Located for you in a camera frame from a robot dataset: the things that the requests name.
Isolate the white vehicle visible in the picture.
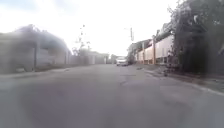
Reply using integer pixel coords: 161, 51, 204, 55
115, 56, 129, 67

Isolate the grey building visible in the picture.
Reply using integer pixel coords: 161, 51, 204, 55
77, 49, 110, 66

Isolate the grey asphalt road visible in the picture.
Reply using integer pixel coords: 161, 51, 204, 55
0, 63, 224, 128

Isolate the pole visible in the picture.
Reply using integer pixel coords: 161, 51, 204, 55
129, 26, 135, 43

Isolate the pale low building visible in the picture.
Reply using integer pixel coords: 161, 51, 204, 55
0, 23, 73, 75

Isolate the dirt roadside verge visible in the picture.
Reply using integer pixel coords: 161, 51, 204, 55
135, 64, 224, 97

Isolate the large dark tree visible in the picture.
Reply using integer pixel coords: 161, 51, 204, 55
167, 0, 224, 77

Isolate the orange and white wall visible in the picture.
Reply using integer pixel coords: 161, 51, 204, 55
134, 34, 175, 66

